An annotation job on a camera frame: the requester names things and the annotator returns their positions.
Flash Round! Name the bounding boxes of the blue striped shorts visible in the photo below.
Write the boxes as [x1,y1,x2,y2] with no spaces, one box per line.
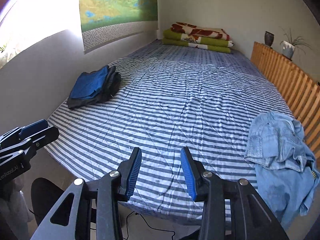
[69,66,109,99]

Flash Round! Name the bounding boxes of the blue white striped bedspread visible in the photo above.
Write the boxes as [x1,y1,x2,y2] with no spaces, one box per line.
[46,41,291,225]

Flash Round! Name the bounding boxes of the folded black garment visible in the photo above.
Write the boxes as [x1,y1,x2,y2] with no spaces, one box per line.
[67,65,121,109]

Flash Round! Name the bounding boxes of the light blue denim jacket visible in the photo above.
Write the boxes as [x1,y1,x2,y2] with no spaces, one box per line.
[244,112,319,229]

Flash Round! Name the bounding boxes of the green folded blanket lower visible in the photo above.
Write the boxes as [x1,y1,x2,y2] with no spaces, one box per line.
[162,38,231,54]

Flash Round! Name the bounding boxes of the green folded blanket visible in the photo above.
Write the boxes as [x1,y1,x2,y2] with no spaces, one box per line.
[162,29,234,48]
[162,38,231,54]

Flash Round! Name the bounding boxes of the green folded blanket upper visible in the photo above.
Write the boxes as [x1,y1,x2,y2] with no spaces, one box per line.
[162,29,234,48]

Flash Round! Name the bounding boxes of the red cream folded blanket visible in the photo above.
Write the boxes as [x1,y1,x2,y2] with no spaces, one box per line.
[171,22,231,41]

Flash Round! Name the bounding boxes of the dark ceramic pot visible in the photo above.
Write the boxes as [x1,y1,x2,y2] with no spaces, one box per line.
[264,31,274,47]

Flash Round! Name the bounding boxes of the potted spider plant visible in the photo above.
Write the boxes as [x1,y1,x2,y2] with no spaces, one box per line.
[280,28,312,61]

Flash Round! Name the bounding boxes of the black floor cable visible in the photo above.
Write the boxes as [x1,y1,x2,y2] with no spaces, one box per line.
[123,211,177,240]

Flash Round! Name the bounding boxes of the wooden slatted bed rail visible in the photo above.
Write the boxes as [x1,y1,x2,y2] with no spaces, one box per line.
[251,42,320,159]

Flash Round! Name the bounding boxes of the landscape wall tapestry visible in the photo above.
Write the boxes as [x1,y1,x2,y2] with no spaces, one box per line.
[79,0,158,53]

